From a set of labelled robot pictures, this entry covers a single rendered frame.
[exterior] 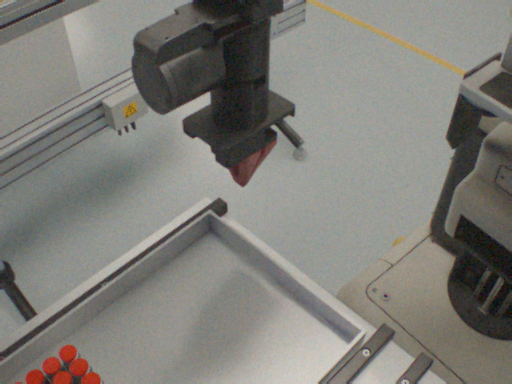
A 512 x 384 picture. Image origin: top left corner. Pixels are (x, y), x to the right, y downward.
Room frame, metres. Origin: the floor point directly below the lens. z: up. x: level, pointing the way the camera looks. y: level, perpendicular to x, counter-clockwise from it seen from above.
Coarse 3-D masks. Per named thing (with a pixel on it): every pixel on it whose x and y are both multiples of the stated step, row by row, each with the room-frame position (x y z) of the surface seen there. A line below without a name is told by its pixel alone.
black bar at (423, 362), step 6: (420, 354) 0.27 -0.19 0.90; (414, 360) 0.26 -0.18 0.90; (420, 360) 0.26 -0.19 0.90; (426, 360) 0.26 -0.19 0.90; (432, 360) 0.26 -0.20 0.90; (414, 366) 0.26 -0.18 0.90; (420, 366) 0.25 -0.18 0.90; (426, 366) 0.25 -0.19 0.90; (408, 372) 0.25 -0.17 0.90; (414, 372) 0.25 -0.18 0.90; (420, 372) 0.25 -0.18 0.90; (402, 378) 0.24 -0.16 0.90; (408, 378) 0.24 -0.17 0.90; (414, 378) 0.24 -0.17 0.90; (420, 378) 0.24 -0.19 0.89
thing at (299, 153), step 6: (282, 120) 1.64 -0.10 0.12; (276, 126) 1.63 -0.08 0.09; (282, 126) 1.62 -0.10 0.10; (288, 126) 1.62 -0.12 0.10; (282, 132) 1.61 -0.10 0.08; (288, 132) 1.59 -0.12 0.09; (294, 132) 1.60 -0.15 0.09; (288, 138) 1.58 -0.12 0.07; (294, 138) 1.57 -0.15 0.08; (300, 138) 1.58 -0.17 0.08; (294, 144) 1.56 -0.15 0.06; (300, 144) 1.55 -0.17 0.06; (294, 150) 1.58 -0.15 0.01; (300, 150) 1.55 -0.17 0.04; (294, 156) 1.55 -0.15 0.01; (300, 156) 1.54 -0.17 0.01; (306, 156) 1.55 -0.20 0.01
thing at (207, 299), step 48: (192, 240) 0.45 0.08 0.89; (240, 240) 0.43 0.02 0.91; (144, 288) 0.37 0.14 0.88; (192, 288) 0.37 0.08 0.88; (240, 288) 0.37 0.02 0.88; (288, 288) 0.37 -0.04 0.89; (48, 336) 0.29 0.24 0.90; (96, 336) 0.30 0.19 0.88; (144, 336) 0.30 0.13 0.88; (192, 336) 0.31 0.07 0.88; (240, 336) 0.31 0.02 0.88; (288, 336) 0.31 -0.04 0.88; (336, 336) 0.31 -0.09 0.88
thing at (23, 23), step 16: (0, 0) 1.09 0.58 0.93; (16, 0) 1.08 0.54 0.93; (32, 0) 1.11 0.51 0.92; (48, 0) 1.13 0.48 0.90; (64, 0) 1.16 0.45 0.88; (80, 0) 1.19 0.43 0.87; (96, 0) 1.22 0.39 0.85; (0, 16) 1.05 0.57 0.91; (16, 16) 1.07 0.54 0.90; (32, 16) 1.10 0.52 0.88; (48, 16) 1.13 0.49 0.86; (64, 16) 1.16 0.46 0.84; (0, 32) 1.04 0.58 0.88; (16, 32) 1.07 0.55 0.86
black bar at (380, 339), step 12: (384, 324) 0.31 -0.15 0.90; (372, 336) 0.30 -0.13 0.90; (384, 336) 0.29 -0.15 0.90; (360, 348) 0.28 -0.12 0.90; (372, 348) 0.28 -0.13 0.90; (348, 360) 0.27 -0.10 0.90; (360, 360) 0.27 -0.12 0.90; (372, 360) 0.27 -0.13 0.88; (348, 372) 0.25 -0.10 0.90; (360, 372) 0.26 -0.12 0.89
